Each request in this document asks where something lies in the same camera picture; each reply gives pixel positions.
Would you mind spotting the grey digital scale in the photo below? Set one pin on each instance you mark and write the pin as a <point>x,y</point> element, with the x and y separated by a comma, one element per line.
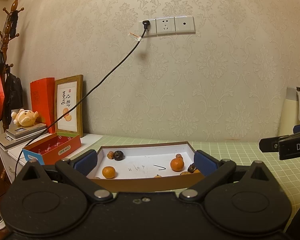
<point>27,130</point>

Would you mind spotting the red paper bag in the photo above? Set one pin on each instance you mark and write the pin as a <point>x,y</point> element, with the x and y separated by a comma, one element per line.
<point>42,100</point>

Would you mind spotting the white single-hole wall plate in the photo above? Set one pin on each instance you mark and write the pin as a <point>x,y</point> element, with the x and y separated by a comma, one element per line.
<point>185,24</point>

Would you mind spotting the dark brown round fruit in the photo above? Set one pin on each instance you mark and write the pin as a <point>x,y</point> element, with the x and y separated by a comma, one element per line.
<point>118,155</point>
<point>191,167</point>

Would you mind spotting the wooden framed picture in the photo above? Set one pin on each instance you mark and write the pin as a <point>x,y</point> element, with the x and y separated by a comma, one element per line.
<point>68,105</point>

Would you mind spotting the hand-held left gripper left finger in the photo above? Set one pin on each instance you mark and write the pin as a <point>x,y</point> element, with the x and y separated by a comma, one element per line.
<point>86,161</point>

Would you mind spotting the large black bag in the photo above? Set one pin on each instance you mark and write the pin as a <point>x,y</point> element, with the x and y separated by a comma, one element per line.
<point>13,97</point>

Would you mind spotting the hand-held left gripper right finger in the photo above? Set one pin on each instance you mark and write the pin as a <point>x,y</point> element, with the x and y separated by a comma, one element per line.
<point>205,163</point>

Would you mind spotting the white shallow cardboard tray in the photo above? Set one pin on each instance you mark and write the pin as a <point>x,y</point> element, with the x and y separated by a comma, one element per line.
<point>140,160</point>

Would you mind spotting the cream thermos jug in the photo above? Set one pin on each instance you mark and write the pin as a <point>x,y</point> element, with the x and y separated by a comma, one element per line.
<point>288,120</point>

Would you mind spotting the red open cardboard box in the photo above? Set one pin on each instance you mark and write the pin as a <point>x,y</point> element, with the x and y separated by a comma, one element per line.
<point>65,147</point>

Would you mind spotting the wooden coat rack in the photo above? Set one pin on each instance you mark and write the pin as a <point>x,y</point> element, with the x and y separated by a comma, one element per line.
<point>13,7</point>

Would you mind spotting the black power plug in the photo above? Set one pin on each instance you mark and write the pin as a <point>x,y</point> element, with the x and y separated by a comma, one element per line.
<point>145,24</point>

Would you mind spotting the beige plush toy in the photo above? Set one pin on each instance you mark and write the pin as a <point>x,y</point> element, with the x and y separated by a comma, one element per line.
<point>25,118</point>

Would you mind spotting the small orange mandarin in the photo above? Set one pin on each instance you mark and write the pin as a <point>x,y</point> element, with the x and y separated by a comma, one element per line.
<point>158,176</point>
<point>108,172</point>
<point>177,165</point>

